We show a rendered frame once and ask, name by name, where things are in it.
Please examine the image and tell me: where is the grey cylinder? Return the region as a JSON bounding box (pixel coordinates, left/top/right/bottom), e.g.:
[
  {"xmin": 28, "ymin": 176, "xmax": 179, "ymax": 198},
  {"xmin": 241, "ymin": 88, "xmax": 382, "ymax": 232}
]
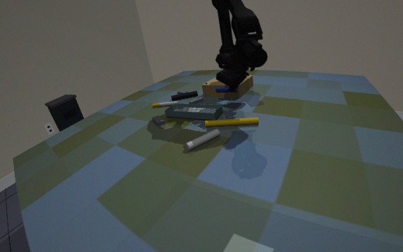
[{"xmin": 185, "ymin": 129, "xmax": 220, "ymax": 151}]

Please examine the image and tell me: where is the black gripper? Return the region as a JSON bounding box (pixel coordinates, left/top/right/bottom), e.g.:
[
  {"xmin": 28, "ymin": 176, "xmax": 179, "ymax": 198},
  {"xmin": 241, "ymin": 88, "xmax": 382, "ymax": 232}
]
[{"xmin": 215, "ymin": 51, "xmax": 255, "ymax": 92}]

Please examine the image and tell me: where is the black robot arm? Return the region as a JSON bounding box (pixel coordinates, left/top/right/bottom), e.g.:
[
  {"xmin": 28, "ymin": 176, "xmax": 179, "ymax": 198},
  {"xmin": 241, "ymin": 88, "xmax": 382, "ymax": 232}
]
[{"xmin": 211, "ymin": 0, "xmax": 268, "ymax": 71}]

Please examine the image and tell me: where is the blue stylus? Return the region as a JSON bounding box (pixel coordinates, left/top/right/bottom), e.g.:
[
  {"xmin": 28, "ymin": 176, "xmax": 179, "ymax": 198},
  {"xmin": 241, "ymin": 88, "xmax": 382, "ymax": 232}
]
[{"xmin": 216, "ymin": 87, "xmax": 243, "ymax": 93}]

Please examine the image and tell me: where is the black cylinder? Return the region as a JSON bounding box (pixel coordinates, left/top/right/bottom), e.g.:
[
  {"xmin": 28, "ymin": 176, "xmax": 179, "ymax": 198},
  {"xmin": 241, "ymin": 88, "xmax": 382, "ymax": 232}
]
[{"xmin": 171, "ymin": 91, "xmax": 198, "ymax": 101}]

